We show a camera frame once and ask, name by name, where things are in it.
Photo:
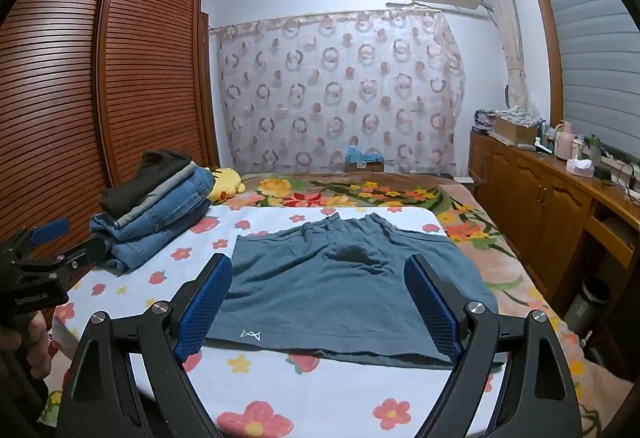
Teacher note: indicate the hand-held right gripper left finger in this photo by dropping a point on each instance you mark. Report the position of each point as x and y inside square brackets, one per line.
[205, 303]

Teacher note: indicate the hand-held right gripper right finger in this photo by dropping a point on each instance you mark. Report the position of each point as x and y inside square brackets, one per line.
[435, 308]

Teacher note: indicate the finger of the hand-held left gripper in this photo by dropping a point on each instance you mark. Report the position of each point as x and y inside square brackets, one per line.
[50, 229]
[80, 255]

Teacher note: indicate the teal short pants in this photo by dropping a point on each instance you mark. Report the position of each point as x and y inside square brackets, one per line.
[325, 298]

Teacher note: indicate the person's left hand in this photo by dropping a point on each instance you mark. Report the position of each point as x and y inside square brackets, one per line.
[37, 338]

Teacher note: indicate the white flower print sheet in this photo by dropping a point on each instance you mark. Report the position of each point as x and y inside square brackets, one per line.
[165, 290]

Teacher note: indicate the folded blue denim jeans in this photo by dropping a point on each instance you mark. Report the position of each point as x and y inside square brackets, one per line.
[140, 243]
[185, 198]

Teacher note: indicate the folded grey garment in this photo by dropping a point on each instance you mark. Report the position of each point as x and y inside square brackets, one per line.
[152, 205]

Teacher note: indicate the folded black garment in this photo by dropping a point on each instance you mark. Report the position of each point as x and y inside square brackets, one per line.
[145, 183]

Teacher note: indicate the yellow plush toy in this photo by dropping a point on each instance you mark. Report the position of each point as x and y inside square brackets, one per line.
[222, 185]

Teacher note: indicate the white power strip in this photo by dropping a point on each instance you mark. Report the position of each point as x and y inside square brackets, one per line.
[462, 179]

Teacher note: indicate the brown slatted wardrobe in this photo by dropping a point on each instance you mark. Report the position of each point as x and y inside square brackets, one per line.
[60, 93]

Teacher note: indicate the wooden sideboard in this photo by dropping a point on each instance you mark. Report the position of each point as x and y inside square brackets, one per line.
[530, 208]

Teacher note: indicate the floral bed blanket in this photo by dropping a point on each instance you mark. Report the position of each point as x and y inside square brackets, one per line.
[350, 190]

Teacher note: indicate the grey trash bin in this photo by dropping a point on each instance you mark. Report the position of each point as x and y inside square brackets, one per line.
[587, 305]

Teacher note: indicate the box with blue cloth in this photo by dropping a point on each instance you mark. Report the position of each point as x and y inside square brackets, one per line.
[365, 160]

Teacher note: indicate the dark box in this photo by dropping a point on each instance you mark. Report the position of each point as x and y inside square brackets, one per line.
[484, 122]

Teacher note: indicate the cardboard box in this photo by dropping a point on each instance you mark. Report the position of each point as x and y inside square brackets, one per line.
[515, 128]

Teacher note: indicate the pink tissue box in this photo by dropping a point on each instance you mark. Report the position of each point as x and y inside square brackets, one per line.
[580, 169]

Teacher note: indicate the pink thermos jug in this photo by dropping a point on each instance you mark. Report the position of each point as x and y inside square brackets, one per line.
[564, 143]

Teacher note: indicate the tied beige curtain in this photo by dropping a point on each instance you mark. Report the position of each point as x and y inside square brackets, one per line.
[510, 43]

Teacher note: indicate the grey window blind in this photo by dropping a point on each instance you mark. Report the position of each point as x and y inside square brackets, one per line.
[590, 43]

